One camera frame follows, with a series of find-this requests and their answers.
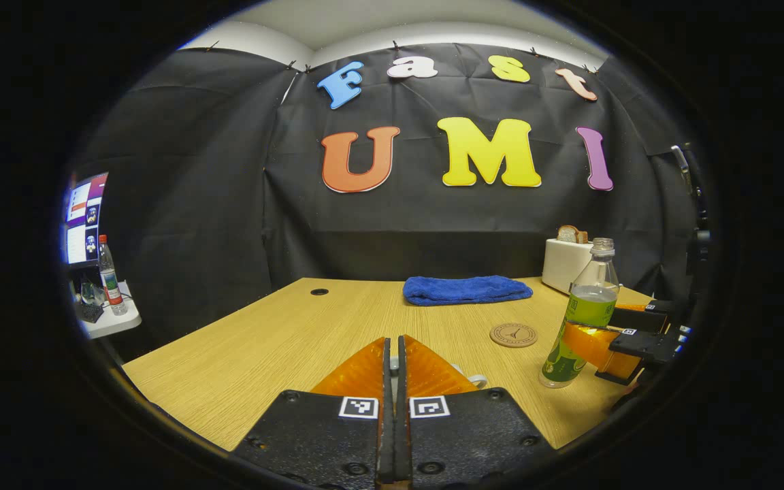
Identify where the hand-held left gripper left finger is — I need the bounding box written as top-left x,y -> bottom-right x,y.
232,337 -> 393,490

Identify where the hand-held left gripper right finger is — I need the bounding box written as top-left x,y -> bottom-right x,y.
395,335 -> 556,490

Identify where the green label water bottle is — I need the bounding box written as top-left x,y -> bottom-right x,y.
539,238 -> 621,389

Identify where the round wooden coaster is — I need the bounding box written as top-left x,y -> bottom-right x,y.
489,323 -> 538,348

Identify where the red label plastic bottle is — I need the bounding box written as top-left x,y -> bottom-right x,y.
97,235 -> 129,316

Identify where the white toaster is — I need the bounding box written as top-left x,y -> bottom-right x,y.
542,238 -> 597,295

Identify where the blue folded towel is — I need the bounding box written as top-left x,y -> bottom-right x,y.
403,275 -> 534,307

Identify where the black backdrop cloth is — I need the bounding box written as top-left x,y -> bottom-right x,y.
69,42 -> 702,355

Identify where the white side table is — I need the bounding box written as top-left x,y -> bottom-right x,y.
79,280 -> 142,340

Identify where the dark flat device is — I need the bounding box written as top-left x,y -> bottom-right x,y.
73,299 -> 105,324

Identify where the computer monitor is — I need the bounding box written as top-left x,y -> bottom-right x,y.
62,171 -> 110,267

